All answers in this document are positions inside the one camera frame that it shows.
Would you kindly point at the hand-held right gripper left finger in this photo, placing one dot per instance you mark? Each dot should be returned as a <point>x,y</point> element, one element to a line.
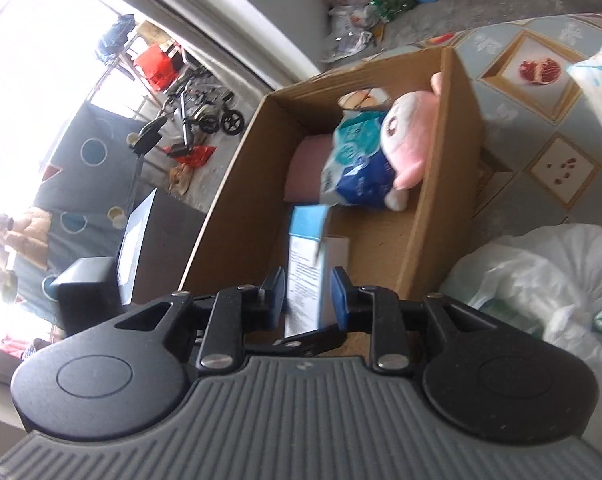
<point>277,295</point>

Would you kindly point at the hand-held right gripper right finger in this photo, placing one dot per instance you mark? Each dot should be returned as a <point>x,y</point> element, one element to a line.
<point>338,295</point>

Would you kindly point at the blue and white carton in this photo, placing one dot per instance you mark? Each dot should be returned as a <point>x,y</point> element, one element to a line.
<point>306,270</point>

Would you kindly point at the brown cardboard box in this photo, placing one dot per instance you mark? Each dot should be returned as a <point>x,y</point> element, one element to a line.
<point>261,185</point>

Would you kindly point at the blue tissue pack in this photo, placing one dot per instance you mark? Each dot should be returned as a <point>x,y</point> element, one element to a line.
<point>356,160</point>

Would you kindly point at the pink plush toy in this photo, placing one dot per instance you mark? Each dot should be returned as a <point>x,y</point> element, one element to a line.
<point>406,125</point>

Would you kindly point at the white paper sheet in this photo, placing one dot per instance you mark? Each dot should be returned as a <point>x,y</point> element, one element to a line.
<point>136,245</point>

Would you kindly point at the beige hanging garment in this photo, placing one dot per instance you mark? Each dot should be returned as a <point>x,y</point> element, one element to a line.
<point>21,240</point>

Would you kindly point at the dark table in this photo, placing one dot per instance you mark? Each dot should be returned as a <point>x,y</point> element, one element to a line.
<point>176,230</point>

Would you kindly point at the grey circle print cloth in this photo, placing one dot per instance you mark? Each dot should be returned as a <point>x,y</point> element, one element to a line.
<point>81,180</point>

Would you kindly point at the red plastic bag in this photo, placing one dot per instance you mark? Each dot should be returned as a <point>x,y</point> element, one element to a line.
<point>193,155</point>

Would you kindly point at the black padded stand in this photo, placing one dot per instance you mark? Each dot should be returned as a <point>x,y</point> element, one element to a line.
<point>146,135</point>

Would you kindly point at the large white plastic bag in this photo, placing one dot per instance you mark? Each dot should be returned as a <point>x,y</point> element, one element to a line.
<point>531,280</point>

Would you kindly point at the wheelchair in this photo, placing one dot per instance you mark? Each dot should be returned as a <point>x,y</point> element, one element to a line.
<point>201,110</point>

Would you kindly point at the dark blue hanging garment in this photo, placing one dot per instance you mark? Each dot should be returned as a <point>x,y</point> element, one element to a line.
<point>116,35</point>

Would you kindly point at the yellow hanging towel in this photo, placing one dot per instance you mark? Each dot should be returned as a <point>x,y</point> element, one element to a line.
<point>148,32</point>

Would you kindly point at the small white plastic bag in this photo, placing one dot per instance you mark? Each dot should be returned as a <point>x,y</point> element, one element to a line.
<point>348,30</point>

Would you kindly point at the green bottle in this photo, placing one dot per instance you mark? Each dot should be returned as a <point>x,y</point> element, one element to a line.
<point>391,7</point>

